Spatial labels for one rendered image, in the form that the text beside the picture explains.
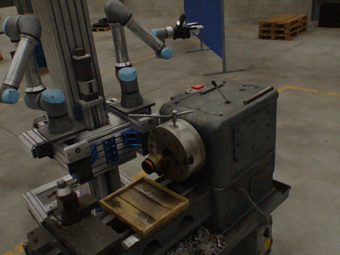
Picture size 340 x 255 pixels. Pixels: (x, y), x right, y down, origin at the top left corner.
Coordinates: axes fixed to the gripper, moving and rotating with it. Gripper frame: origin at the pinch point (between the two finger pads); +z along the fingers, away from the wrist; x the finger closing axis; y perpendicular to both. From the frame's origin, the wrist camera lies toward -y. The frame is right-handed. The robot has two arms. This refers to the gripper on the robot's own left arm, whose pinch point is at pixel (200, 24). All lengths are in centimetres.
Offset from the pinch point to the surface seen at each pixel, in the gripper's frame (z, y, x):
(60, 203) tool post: -105, 36, 102
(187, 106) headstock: -33, 24, 63
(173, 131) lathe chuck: -47, 24, 84
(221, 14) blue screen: 180, 99, -355
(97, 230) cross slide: -92, 46, 114
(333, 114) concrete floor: 220, 172, -92
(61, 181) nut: -103, 27, 99
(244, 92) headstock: 4, 25, 60
